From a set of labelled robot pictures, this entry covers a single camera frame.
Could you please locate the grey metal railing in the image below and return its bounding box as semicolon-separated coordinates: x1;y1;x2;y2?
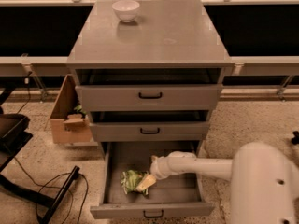
0;0;299;101

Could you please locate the grey drawer cabinet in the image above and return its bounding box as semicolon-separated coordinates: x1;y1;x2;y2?
66;0;234;161

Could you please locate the white ceramic bowl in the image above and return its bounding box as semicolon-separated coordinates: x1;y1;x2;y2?
112;0;140;22

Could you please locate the black stand frame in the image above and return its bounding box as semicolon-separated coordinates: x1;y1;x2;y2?
0;91;84;224

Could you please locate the green jalapeno chip bag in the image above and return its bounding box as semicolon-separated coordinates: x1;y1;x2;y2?
121;170;149;195

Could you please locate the grey top drawer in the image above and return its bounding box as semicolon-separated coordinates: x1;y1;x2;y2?
76;68;222;111

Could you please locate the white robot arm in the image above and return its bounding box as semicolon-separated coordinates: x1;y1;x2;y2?
136;142;299;224

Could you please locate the grey bottom drawer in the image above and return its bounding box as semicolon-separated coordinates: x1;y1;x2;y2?
90;141;214;219

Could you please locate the cardboard box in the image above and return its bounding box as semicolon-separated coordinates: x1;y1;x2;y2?
50;75;92;144

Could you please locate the grey drawer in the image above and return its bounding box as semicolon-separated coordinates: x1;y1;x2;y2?
90;110;209;142
90;141;214;219
76;68;222;111

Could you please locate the grey middle drawer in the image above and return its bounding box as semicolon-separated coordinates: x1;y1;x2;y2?
90;110;209;142

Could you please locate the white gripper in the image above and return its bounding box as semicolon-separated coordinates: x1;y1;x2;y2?
135;155;172;192

